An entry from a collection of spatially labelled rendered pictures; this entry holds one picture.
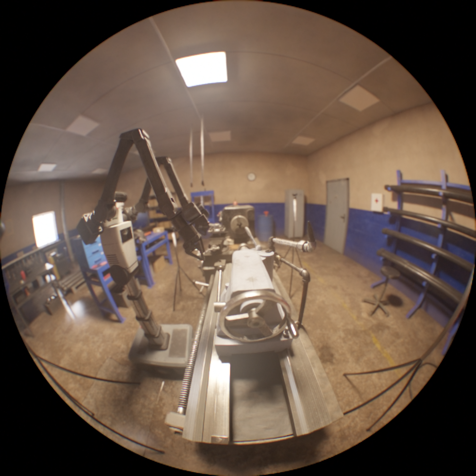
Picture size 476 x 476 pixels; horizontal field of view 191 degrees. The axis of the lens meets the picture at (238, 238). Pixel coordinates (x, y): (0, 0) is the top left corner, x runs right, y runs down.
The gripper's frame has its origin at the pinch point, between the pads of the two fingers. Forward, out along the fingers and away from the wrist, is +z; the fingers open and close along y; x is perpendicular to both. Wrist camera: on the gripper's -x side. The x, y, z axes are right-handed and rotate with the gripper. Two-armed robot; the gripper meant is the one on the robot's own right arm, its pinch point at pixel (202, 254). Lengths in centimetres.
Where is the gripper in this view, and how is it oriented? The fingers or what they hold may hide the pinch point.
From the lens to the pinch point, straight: 63.5
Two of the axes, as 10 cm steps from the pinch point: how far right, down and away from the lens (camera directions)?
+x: -8.3, 5.6, -0.3
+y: -2.0, -2.4, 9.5
